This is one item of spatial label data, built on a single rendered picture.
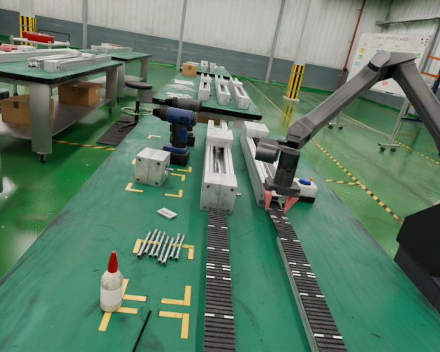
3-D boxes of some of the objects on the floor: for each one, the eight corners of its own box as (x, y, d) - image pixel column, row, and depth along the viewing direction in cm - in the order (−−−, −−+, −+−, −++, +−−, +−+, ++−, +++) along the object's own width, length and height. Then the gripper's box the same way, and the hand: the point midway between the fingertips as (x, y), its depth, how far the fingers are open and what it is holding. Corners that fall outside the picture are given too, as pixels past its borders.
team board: (325, 128, 697) (353, 29, 626) (342, 129, 718) (371, 34, 646) (379, 151, 571) (422, 32, 500) (399, 152, 592) (443, 38, 520)
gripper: (272, 167, 94) (260, 214, 99) (306, 172, 95) (293, 219, 100) (268, 160, 100) (258, 204, 106) (300, 165, 101) (288, 209, 106)
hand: (275, 209), depth 103 cm, fingers open, 6 cm apart
